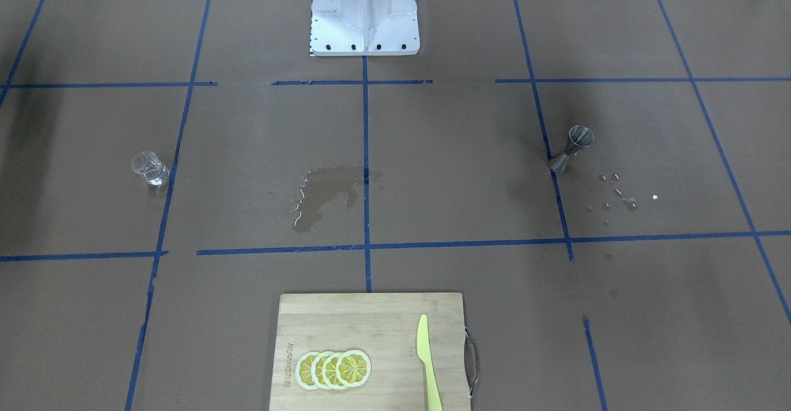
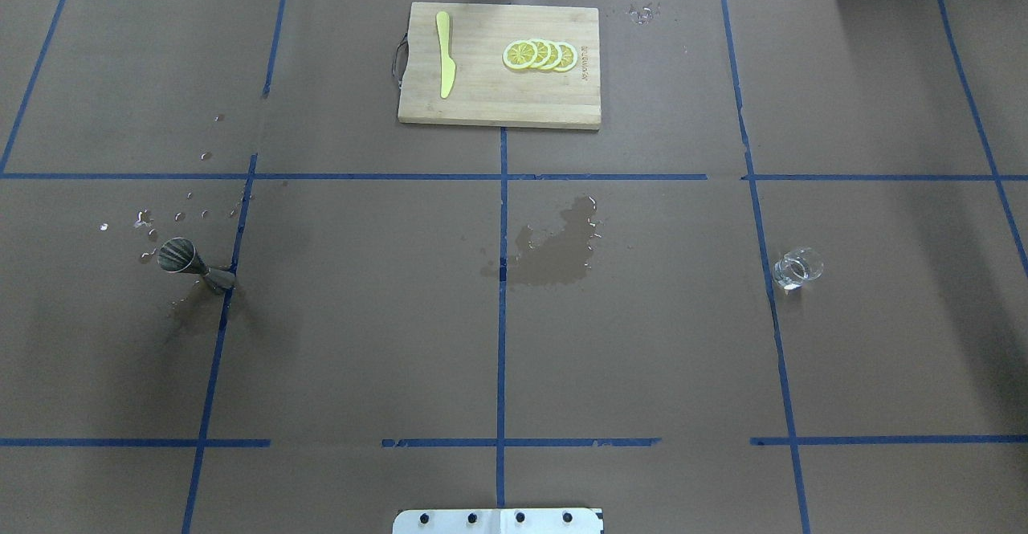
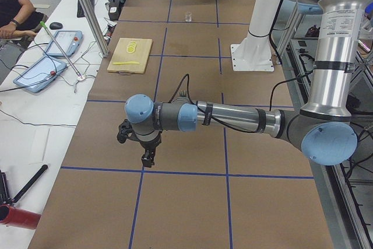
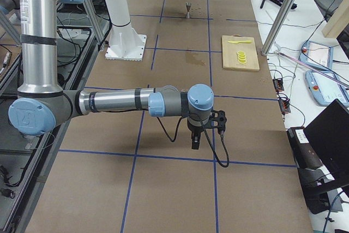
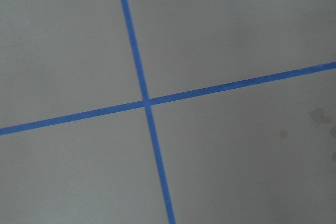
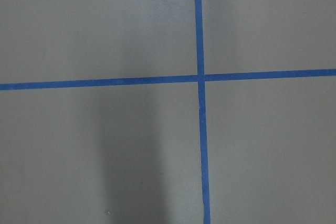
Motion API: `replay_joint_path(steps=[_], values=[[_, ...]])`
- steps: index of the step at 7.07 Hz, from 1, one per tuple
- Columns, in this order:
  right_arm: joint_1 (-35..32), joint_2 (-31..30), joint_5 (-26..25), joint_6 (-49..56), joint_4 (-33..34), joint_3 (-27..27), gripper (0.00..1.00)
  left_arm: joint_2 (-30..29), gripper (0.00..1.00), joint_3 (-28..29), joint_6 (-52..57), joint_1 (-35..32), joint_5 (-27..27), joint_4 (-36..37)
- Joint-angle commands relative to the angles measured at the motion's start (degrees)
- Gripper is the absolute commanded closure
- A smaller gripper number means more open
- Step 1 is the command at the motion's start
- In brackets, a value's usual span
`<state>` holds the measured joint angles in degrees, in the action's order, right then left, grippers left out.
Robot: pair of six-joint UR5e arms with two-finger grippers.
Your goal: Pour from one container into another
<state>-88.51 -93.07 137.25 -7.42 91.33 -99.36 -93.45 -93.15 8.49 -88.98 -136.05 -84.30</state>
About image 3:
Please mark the green handled reacher stick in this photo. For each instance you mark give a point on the green handled reacher stick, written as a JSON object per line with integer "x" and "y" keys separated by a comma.
{"x": 81, "y": 77}

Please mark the red cylinder bottle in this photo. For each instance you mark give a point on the red cylinder bottle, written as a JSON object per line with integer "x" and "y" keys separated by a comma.
{"x": 16, "y": 217}

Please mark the yellow plastic knife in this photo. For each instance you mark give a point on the yellow plastic knife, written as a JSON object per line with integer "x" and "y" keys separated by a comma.
{"x": 126, "y": 63}

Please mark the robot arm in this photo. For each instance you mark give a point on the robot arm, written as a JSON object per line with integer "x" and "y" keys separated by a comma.
{"x": 320, "y": 128}

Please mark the lemon slice front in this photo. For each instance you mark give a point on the lemon slice front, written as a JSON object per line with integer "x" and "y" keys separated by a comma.
{"x": 130, "y": 51}

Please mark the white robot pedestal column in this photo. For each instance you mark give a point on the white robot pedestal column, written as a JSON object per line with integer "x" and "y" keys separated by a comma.
{"x": 254, "y": 52}

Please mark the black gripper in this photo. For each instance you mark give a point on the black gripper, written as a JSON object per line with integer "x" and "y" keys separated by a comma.
{"x": 149, "y": 145}

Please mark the black tripod handle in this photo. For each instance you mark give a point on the black tripod handle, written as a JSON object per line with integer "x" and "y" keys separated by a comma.
{"x": 29, "y": 184}

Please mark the wooden cutting board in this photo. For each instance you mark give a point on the wooden cutting board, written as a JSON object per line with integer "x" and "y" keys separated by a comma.
{"x": 141, "y": 55}

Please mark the black box with label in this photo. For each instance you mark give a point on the black box with label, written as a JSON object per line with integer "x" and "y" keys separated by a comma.
{"x": 114, "y": 10}

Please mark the aluminium frame post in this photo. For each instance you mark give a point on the aluminium frame post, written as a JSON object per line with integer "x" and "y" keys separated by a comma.
{"x": 94, "y": 26}

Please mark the black computer mouse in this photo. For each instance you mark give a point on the black computer mouse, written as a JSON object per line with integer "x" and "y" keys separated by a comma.
{"x": 55, "y": 26}

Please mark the seated person black shirt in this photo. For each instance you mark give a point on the seated person black shirt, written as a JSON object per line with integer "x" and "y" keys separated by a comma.
{"x": 19, "y": 18}

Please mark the near blue teach pendant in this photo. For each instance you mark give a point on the near blue teach pendant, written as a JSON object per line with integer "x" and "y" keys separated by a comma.
{"x": 38, "y": 76}

